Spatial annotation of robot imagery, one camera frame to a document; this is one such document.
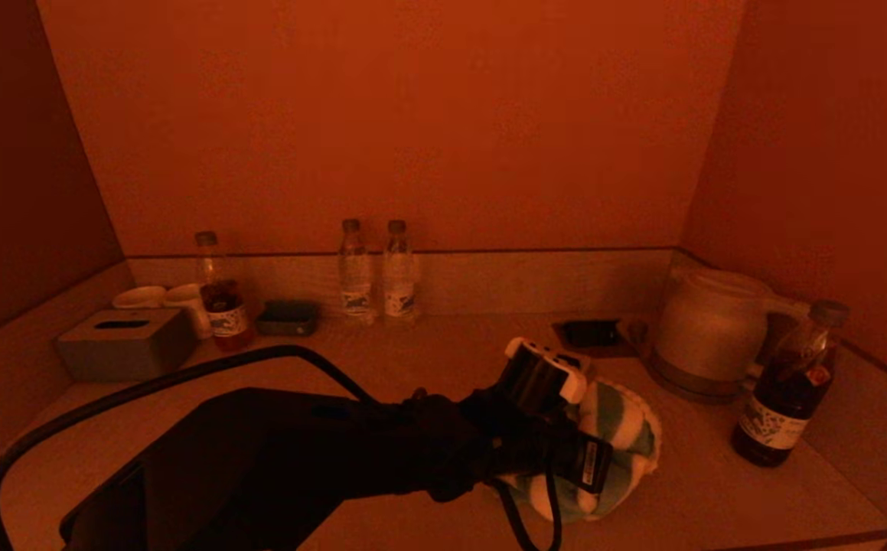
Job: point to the green white striped towel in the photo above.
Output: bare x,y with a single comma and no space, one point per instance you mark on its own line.
627,436

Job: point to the white shallow cup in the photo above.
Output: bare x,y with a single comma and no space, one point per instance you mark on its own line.
139,297

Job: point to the grey kettle base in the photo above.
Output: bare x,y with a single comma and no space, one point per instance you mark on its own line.
688,386

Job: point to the clear water bottle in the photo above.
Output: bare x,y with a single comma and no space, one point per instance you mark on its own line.
399,289
356,289

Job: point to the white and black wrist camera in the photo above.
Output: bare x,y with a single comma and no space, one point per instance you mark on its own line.
539,375

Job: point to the black recessed power socket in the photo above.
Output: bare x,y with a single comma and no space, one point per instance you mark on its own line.
592,333

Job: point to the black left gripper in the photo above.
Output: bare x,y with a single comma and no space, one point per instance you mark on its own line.
542,451

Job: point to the small dark teal box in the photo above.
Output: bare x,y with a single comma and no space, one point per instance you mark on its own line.
288,318

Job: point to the large dark tea bottle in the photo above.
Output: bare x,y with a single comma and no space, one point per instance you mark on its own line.
778,413

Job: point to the white tall cup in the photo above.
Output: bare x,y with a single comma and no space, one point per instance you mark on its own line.
189,301

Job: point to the grey tissue box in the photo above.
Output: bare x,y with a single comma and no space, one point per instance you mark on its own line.
125,356

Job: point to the white electric kettle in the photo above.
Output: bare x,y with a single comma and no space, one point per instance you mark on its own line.
707,329

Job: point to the small red tea bottle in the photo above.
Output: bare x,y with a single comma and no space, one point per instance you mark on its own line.
227,320

